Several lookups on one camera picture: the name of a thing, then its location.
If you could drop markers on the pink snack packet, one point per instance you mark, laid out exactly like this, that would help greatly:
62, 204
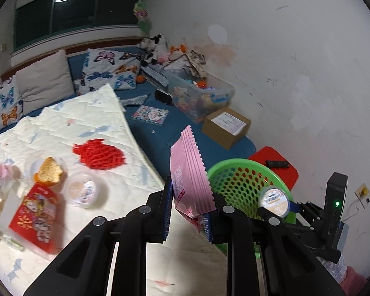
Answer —
188, 172

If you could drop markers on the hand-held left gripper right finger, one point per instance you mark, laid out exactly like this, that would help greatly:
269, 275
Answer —
207, 225

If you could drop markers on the small butterfly print pillow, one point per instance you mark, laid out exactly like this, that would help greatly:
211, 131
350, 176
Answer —
6, 103

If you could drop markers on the blue bed sheet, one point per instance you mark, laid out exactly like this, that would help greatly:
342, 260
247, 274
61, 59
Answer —
178, 135

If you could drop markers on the red plastic stool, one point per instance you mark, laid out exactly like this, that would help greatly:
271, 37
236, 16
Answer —
265, 154

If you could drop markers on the red foam fruit net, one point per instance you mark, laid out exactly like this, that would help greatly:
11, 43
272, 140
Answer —
100, 154

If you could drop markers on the small glass bottle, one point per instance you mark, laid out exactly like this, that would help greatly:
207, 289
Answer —
14, 244

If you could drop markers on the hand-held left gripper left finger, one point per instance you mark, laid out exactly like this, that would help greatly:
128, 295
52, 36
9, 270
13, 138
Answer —
169, 200

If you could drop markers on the wooden bed headboard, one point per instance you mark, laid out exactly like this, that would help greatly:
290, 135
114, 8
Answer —
80, 44

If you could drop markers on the white quilted blanket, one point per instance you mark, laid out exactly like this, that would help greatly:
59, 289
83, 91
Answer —
89, 117

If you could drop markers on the colourful sticker book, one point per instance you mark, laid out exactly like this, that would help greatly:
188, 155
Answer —
149, 114

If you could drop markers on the green plastic basket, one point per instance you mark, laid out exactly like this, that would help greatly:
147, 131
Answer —
234, 178

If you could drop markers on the beige pillow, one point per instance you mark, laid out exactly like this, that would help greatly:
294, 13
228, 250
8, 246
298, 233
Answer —
46, 81

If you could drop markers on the person's right forearm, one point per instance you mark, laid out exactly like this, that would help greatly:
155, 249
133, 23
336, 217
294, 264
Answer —
348, 276

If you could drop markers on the small black device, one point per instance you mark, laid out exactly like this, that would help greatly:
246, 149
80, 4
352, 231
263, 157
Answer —
163, 97

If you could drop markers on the black remote control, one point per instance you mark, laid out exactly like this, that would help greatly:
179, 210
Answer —
277, 163

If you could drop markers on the white paper carton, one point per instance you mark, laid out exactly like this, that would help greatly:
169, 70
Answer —
7, 209

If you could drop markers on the gold wrapped snack in cup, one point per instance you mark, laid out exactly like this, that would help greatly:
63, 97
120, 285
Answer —
49, 171

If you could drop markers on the brown cardboard box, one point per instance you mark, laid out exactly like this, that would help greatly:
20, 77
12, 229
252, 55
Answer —
225, 129

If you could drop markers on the grey patterned cloth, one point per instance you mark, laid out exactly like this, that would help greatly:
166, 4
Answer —
135, 100

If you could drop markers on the black and white plush cow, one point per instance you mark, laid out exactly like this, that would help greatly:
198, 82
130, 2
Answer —
155, 44

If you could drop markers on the large butterfly print pillow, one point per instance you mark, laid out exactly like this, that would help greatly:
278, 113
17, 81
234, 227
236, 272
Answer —
108, 67

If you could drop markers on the wall socket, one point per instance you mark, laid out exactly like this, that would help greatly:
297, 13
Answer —
363, 195

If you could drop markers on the round clear labelled container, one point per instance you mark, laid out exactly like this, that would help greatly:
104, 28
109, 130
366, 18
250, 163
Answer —
83, 189

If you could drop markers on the paper flower decoration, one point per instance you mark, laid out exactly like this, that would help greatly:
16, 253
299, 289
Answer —
141, 14

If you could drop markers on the orange plush toy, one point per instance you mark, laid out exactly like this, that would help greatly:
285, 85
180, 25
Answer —
177, 49

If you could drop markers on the clear plastic storage bin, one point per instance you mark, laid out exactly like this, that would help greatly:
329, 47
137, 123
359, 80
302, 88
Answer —
200, 98

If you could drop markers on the red printed packet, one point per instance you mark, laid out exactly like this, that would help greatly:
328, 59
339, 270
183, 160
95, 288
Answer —
37, 215

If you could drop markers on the small round lidded cup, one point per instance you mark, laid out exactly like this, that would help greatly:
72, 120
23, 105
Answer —
274, 200

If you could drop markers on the patterned beige cloth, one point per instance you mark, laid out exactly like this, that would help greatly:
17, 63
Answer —
197, 63

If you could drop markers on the dark window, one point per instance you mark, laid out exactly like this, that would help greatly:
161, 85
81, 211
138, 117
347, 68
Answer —
80, 9

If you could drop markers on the small orange ball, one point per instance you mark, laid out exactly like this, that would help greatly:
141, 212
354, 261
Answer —
141, 79

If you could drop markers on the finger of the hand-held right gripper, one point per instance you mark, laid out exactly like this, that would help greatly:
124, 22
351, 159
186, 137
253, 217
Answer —
311, 212

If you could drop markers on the clear and pink plastic bag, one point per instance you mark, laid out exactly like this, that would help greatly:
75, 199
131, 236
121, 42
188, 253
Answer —
1, 180

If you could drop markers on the white flat box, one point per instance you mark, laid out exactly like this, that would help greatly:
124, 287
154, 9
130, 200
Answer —
155, 75

